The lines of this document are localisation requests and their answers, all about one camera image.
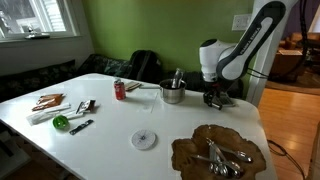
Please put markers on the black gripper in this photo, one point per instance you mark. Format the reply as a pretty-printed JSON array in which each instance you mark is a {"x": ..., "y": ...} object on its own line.
[{"x": 216, "y": 90}]

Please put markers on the short wide silver utensil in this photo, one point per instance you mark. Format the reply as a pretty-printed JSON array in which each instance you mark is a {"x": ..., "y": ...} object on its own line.
[{"x": 212, "y": 151}]

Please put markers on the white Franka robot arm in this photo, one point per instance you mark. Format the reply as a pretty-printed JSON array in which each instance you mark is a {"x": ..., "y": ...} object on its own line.
[{"x": 230, "y": 63}]

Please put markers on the brown cardboard box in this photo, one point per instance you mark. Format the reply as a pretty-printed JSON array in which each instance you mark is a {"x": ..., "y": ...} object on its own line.
[{"x": 288, "y": 60}]

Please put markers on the green round plastic object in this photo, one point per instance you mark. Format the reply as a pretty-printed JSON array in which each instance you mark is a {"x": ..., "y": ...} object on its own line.
[{"x": 60, "y": 122}]

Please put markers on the small object on windowsill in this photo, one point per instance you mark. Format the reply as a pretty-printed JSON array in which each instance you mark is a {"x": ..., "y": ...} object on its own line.
[{"x": 36, "y": 34}]

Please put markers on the grey desk calculator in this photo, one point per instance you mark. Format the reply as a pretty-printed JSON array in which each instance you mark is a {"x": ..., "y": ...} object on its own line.
[{"x": 228, "y": 99}]

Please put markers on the stainless steel pot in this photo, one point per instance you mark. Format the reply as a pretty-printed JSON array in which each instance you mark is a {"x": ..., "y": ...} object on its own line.
[{"x": 172, "y": 91}]

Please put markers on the silver kitchen utensil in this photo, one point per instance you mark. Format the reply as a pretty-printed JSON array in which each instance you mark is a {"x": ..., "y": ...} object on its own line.
[{"x": 177, "y": 78}]

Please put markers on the brown burl wood tray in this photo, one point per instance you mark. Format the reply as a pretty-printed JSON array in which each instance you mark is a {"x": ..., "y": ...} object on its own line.
[{"x": 186, "y": 156}]

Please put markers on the medium silver measuring spoon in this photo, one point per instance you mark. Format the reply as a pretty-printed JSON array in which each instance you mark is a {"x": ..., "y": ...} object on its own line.
[{"x": 220, "y": 162}]

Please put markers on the small silver measuring spoon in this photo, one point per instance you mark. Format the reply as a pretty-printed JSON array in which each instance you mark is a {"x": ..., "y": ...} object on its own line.
[{"x": 224, "y": 168}]

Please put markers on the black backpack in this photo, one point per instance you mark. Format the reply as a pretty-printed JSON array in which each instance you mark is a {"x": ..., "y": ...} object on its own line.
[{"x": 145, "y": 66}]

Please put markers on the red soda can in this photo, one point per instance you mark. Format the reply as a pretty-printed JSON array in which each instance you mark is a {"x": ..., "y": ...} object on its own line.
[{"x": 119, "y": 90}]

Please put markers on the small black flat bar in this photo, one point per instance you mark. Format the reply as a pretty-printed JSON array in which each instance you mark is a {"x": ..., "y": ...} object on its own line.
[{"x": 81, "y": 127}]

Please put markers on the brown wooden pieces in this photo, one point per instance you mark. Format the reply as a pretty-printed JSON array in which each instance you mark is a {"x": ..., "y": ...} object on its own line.
[{"x": 50, "y": 97}]

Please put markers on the white paper wrapper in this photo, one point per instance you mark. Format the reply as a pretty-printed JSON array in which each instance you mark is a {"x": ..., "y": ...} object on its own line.
[{"x": 48, "y": 114}]

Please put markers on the brown foil packet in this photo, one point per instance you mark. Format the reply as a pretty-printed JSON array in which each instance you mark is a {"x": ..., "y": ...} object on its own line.
[{"x": 42, "y": 106}]

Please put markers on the dark floral back cushion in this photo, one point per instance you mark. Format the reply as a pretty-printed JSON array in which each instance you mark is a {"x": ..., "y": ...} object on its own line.
[{"x": 36, "y": 80}]

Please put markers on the white framed window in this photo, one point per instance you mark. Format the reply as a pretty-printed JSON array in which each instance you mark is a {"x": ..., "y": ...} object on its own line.
[{"x": 33, "y": 16}]

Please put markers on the white wall outlet plate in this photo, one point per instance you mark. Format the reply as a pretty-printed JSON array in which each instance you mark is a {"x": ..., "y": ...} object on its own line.
[{"x": 240, "y": 22}]

